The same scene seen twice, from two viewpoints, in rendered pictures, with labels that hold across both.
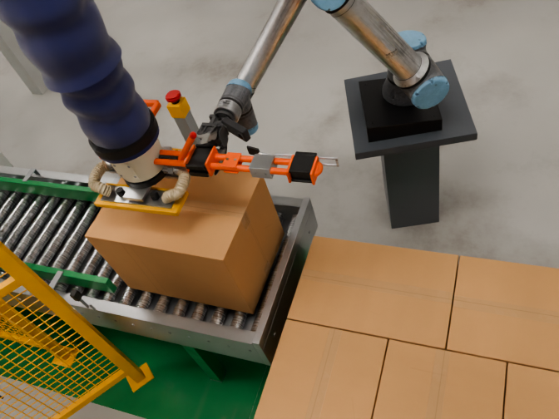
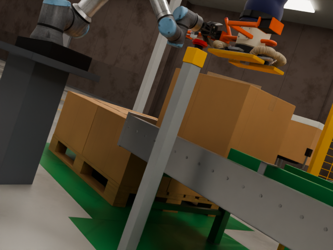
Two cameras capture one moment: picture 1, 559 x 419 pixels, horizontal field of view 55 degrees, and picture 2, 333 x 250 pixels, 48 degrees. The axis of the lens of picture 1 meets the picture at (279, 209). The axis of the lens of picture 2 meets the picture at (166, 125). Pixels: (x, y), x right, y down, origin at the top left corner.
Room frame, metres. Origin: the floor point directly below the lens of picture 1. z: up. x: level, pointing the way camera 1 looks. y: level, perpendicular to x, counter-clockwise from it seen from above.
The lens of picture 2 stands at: (3.59, 0.74, 0.74)
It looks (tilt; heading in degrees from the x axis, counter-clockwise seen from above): 3 degrees down; 197
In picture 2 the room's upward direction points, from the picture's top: 20 degrees clockwise
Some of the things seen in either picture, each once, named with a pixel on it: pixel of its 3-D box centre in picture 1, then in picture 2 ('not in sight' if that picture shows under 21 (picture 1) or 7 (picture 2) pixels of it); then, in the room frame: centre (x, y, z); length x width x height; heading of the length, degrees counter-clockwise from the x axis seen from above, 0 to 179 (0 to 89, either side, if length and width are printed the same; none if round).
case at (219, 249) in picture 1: (190, 234); (220, 119); (1.44, 0.37, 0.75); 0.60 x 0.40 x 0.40; 56
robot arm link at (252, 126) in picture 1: (243, 117); (177, 35); (1.59, 0.01, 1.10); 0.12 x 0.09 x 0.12; 177
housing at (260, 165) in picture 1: (263, 166); (197, 35); (1.20, 0.00, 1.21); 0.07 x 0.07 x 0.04; 57
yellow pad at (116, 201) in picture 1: (139, 195); (255, 64); (1.38, 0.44, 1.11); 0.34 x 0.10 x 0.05; 57
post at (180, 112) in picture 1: (211, 175); (159, 156); (1.98, 0.26, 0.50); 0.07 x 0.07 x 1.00; 56
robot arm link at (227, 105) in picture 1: (226, 112); (195, 22); (1.50, 0.06, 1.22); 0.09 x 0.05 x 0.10; 57
